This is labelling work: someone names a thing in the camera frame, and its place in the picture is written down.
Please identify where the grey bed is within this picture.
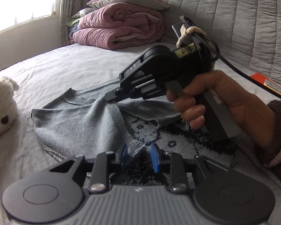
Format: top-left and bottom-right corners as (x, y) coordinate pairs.
(0, 43), (281, 225)

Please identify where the grey knit sweater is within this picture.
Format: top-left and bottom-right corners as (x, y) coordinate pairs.
(30, 80), (240, 186)

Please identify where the grey quilted headboard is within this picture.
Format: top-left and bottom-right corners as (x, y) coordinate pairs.
(124, 0), (281, 85)

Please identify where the black cable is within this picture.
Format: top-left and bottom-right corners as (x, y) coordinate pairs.
(192, 29), (281, 100)

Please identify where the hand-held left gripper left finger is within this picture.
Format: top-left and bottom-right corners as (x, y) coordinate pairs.
(49, 144), (129, 193)

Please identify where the green patterned folded bedding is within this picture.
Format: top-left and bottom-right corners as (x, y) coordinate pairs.
(66, 7), (95, 28)

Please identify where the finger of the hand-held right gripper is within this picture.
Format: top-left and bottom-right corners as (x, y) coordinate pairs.
(104, 87), (137, 104)

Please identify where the window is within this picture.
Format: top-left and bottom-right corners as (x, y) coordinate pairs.
(0, 0), (61, 38)

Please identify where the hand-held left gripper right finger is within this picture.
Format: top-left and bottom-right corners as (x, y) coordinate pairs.
(150, 142), (233, 194)

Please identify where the pink folded quilt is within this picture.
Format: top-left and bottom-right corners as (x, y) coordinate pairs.
(72, 3), (165, 50)

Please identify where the white plush toy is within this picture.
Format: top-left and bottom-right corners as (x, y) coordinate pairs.
(0, 76), (20, 139)

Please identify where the person's right forearm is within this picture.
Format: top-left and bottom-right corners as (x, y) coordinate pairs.
(255, 100), (281, 191)

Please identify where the red book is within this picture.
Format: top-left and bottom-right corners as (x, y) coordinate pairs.
(248, 73), (281, 104)

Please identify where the person's right hand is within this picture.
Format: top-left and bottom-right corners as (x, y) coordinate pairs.
(166, 70), (274, 146)

